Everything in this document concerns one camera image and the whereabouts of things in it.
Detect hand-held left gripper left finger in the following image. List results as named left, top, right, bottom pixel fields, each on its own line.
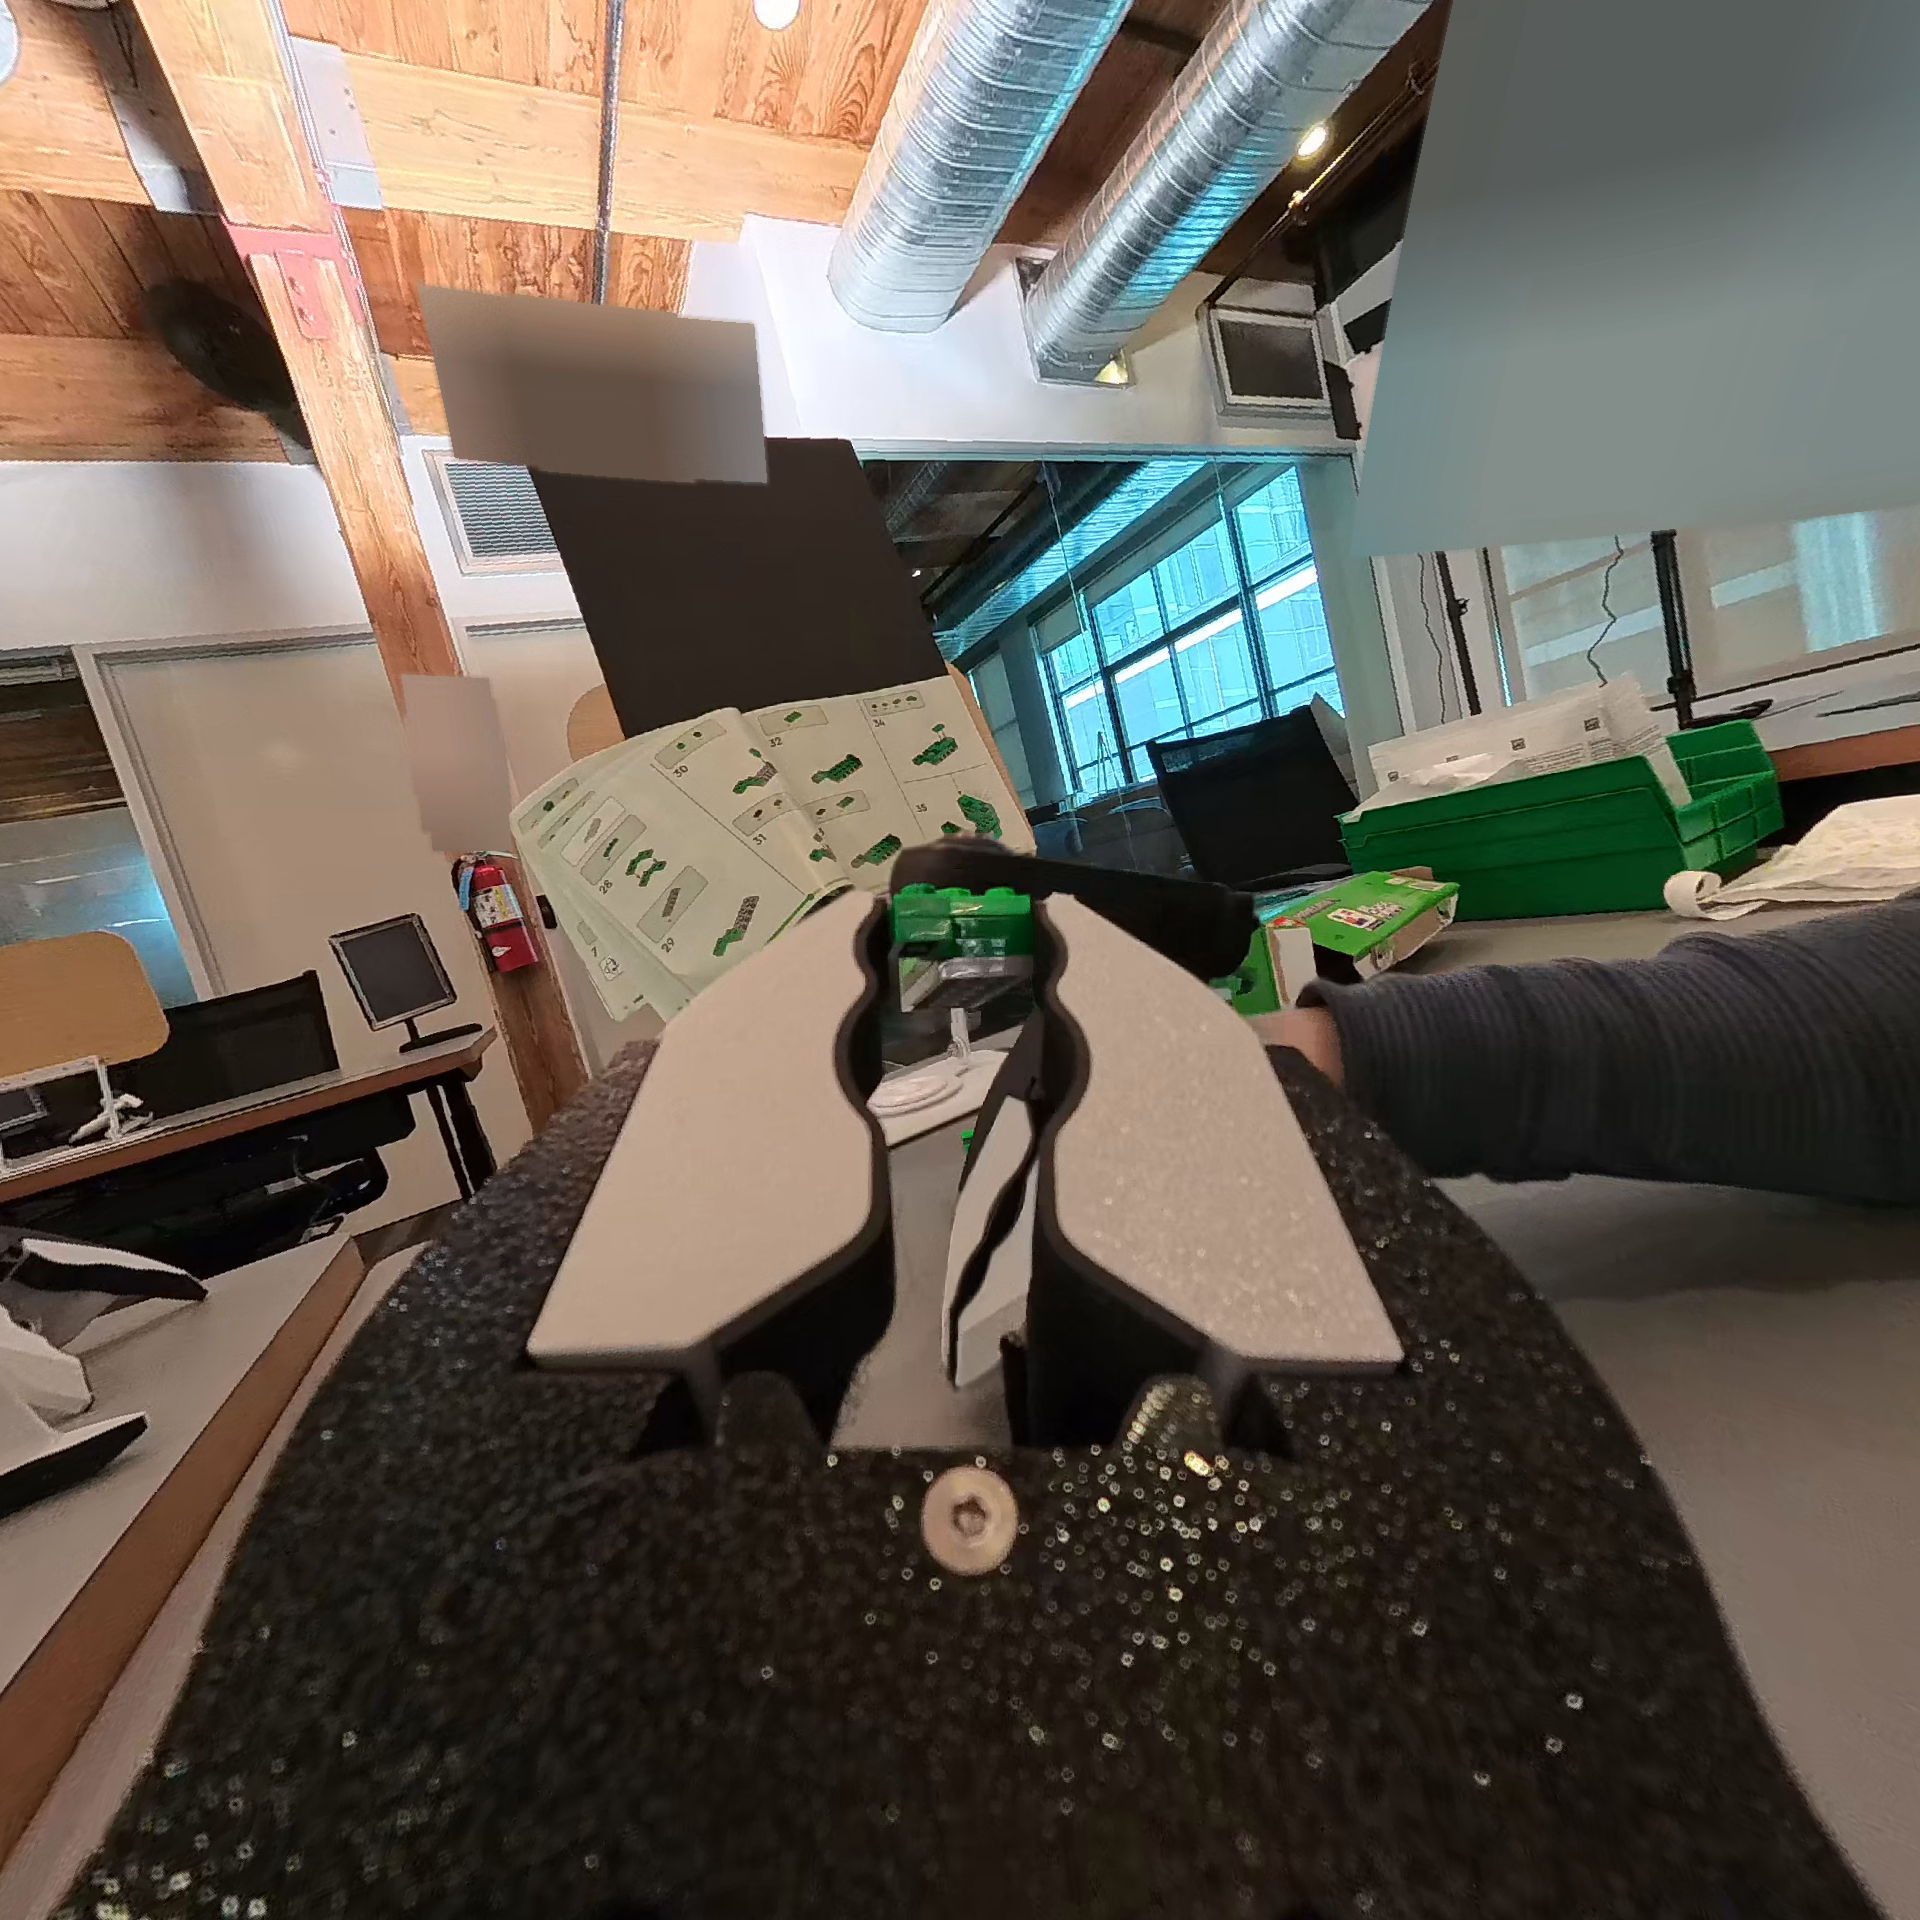
left=522, top=891, right=897, bottom=1410

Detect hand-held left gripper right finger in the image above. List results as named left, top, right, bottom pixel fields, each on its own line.
left=1030, top=895, right=1412, bottom=1420

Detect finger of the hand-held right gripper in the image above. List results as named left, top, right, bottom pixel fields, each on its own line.
left=937, top=1099, right=1042, bottom=1368
left=955, top=1185, right=1042, bottom=1386

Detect green brick assembly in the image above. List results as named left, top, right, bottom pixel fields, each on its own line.
left=883, top=882, right=1048, bottom=1025

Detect person's right forearm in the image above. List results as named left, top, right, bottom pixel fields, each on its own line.
left=1316, top=889, right=1920, bottom=1211

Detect wooden side desk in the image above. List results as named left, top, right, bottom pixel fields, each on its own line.
left=0, top=1025, right=500, bottom=1203

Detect tan desk divider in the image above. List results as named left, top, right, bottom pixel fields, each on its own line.
left=0, top=929, right=174, bottom=1085

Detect person's right hand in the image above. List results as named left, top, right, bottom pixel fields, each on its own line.
left=1255, top=1002, right=1348, bottom=1088

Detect white booklet stand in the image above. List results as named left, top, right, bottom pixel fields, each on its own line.
left=866, top=1004, right=1025, bottom=1125

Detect black mesh chair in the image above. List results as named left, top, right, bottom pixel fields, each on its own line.
left=1148, top=700, right=1363, bottom=891

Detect green printed box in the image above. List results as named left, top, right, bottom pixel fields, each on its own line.
left=1242, top=867, right=1463, bottom=1014

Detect red fire extinguisher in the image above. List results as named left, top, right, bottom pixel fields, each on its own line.
left=449, top=848, right=544, bottom=982

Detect green instruction booklet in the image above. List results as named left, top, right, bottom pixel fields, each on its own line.
left=504, top=678, right=1041, bottom=1025

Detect small monitor on stand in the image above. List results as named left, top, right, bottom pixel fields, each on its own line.
left=328, top=915, right=488, bottom=1054

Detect clear plastic bags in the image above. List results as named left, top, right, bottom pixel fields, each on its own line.
left=1363, top=673, right=1676, bottom=787

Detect black light stand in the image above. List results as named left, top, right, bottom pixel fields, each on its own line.
left=1428, top=551, right=1492, bottom=741
left=1646, top=523, right=1706, bottom=724

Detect green storage bin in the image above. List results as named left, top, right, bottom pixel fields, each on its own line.
left=1335, top=716, right=1790, bottom=925

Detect black office chair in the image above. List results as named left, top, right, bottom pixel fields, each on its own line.
left=123, top=968, right=419, bottom=1253

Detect black board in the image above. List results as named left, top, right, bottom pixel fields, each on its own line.
left=522, top=433, right=962, bottom=733

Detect white black-edged object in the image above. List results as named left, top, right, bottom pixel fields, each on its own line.
left=0, top=1218, right=209, bottom=1522

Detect white crumpled cloth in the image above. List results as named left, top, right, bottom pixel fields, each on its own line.
left=1660, top=795, right=1920, bottom=925

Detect wood-edged work table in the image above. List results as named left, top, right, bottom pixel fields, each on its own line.
left=1769, top=700, right=1920, bottom=787

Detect grey ceiling pipe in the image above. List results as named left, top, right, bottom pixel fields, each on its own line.
left=589, top=0, right=626, bottom=306

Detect black ceiling speaker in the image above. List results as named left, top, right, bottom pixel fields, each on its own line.
left=137, top=272, right=314, bottom=454

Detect dark wall vent grille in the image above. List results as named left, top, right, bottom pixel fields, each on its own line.
left=1205, top=300, right=1343, bottom=420

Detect white wall vent grille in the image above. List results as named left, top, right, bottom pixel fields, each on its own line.
left=426, top=449, right=568, bottom=576

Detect wide silver air duct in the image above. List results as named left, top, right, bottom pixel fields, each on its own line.
left=1020, top=0, right=1445, bottom=386
left=824, top=0, right=1139, bottom=334

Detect wooden post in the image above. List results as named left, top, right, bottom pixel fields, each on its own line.
left=129, top=0, right=597, bottom=1133

